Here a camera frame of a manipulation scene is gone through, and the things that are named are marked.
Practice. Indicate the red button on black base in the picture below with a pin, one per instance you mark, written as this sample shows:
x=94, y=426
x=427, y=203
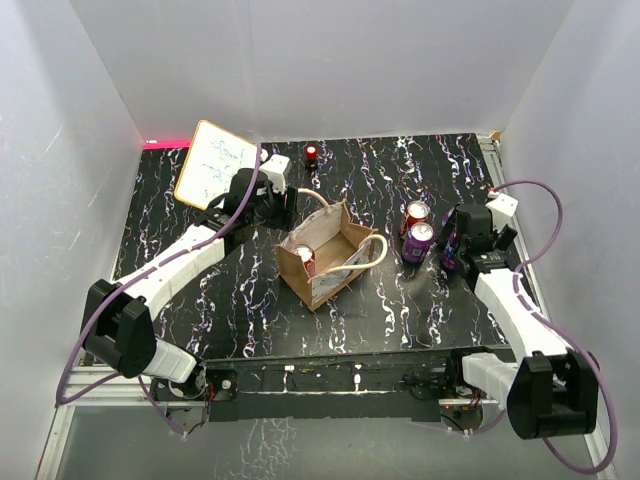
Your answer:
x=311, y=154

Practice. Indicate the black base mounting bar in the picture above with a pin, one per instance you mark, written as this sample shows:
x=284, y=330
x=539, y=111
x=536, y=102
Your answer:
x=413, y=384

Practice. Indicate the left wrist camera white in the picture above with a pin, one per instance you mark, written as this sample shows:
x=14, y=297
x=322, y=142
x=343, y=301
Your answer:
x=276, y=168

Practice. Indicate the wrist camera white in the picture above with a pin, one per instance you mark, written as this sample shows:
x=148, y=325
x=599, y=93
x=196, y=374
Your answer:
x=503, y=208
x=276, y=168

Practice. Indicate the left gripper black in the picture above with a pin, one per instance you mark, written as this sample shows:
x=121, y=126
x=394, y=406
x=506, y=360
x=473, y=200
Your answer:
x=287, y=212

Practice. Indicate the red cola can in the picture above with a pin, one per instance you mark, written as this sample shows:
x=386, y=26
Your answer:
x=307, y=255
x=416, y=211

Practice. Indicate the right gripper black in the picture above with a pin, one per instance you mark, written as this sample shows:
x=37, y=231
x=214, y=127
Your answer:
x=505, y=238

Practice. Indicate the purple soda can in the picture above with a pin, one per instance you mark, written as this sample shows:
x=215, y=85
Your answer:
x=447, y=258
x=419, y=239
x=447, y=227

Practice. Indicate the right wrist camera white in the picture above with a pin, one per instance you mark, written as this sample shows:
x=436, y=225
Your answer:
x=503, y=208

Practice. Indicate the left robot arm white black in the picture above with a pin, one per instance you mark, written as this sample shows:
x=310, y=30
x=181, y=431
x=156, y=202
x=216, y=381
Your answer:
x=118, y=319

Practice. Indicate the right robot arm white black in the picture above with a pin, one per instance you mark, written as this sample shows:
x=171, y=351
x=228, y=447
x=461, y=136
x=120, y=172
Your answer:
x=550, y=389

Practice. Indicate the whiteboard with yellow frame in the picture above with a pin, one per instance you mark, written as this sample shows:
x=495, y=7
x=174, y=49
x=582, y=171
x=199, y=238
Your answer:
x=213, y=158

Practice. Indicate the burlap canvas bag rope handles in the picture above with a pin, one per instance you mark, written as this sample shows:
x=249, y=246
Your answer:
x=343, y=251

